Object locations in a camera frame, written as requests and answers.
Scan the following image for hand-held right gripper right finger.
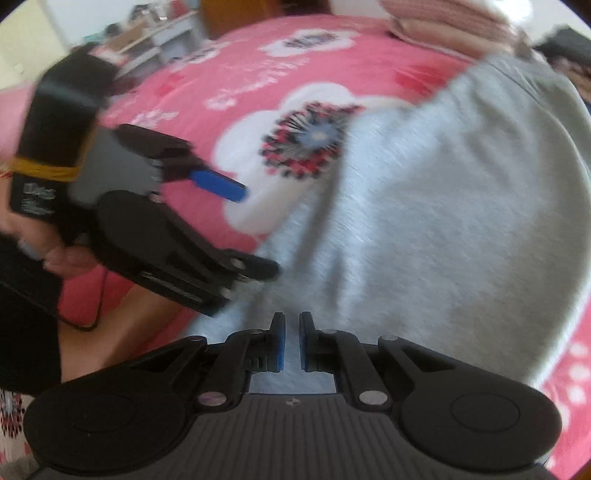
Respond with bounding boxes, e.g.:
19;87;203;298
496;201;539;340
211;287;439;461
299;312;472;409

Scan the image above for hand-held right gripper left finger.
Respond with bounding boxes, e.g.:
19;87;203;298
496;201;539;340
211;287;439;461
129;312;286;411

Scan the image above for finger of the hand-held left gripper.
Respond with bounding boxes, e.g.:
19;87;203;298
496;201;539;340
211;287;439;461
117;123;249;203
202;249;281;283

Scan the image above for grey sweatpants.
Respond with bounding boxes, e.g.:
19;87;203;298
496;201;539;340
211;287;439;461
185;51;591;398

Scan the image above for person's left hand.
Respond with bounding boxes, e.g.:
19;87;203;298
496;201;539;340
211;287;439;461
0;215;100;280

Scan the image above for white shelf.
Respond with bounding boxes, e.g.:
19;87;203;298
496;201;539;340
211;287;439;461
78;9;206;79

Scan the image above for wooden door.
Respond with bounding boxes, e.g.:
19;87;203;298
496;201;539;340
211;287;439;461
201;0;333;40

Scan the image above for pink floral blanket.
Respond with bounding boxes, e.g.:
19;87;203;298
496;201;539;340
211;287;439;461
58;13;591;480

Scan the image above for beige folded garment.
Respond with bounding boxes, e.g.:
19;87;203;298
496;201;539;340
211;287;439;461
390;21;529;58

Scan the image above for black folded garment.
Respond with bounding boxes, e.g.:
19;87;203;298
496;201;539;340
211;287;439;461
533;25;591;102

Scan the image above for black cable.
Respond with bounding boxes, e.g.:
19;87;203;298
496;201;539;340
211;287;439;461
58;270;109;330

